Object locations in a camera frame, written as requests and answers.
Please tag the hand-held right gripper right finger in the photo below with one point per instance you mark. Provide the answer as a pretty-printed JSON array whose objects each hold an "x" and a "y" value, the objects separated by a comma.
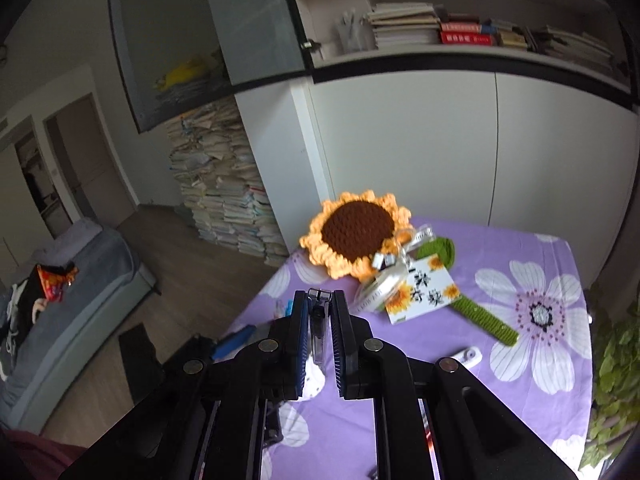
[{"x": 342, "y": 350}]

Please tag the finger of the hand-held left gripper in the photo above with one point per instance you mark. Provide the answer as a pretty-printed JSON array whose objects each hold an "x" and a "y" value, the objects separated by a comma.
[{"x": 234, "y": 341}]

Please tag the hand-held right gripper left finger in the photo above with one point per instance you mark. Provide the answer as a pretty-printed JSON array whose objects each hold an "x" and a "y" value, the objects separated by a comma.
[{"x": 301, "y": 350}]

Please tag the clear plastic pen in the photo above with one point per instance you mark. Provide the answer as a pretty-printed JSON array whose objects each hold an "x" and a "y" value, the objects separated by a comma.
[{"x": 318, "y": 320}]

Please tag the bunch of pens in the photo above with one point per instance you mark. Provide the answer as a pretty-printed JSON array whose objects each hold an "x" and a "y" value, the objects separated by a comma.
[{"x": 289, "y": 308}]

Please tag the white correction tape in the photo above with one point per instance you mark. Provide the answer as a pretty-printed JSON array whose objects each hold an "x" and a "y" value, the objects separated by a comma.
[{"x": 466, "y": 357}]

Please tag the white satin ribbon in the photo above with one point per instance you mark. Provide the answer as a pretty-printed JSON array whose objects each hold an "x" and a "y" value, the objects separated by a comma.
[{"x": 380, "y": 285}]

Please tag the grey bed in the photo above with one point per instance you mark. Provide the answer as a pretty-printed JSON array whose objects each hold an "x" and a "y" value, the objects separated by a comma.
[{"x": 80, "y": 300}]

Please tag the sunflower gift card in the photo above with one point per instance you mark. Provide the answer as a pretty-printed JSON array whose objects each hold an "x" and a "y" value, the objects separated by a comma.
[{"x": 425, "y": 290}]

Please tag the orange snack bag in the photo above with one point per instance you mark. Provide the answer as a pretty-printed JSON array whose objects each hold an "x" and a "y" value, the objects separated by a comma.
[{"x": 56, "y": 280}]

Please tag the crochet sunflower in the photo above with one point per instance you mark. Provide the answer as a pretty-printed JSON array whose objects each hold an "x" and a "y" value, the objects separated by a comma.
[{"x": 356, "y": 225}]

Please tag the black white clothing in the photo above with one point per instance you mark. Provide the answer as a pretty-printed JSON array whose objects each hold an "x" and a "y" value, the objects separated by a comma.
[{"x": 17, "y": 325}]

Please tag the dark red clothing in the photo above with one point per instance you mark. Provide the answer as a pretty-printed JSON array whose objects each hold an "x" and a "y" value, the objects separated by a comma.
[{"x": 35, "y": 457}]

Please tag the pile of papers and books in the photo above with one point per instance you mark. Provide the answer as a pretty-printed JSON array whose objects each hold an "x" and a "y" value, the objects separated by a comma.
[{"x": 225, "y": 185}]

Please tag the purple floral tablecloth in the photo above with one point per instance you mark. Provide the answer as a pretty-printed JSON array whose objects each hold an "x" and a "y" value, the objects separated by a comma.
[{"x": 500, "y": 400}]

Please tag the open closet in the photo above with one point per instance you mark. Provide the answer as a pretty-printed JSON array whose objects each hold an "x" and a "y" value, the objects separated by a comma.
[{"x": 35, "y": 185}]

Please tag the brown door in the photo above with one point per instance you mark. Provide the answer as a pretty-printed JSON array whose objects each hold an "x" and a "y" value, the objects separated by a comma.
[{"x": 87, "y": 160}]

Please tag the white bookshelf cabinet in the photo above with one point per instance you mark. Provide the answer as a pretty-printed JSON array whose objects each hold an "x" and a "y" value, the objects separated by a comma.
[{"x": 425, "y": 135}]

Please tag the yellow plush toy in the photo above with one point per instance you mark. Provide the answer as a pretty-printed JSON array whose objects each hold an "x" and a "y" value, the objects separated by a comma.
[{"x": 192, "y": 72}]

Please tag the potted green plant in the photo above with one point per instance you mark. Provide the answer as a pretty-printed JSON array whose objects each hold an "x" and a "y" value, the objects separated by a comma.
[{"x": 617, "y": 375}]

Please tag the dark glass cabinet door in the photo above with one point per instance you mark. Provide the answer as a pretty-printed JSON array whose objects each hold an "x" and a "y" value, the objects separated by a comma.
[{"x": 200, "y": 35}]

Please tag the clear shelf pen holder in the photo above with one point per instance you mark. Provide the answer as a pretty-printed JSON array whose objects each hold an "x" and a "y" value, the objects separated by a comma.
[{"x": 354, "y": 32}]

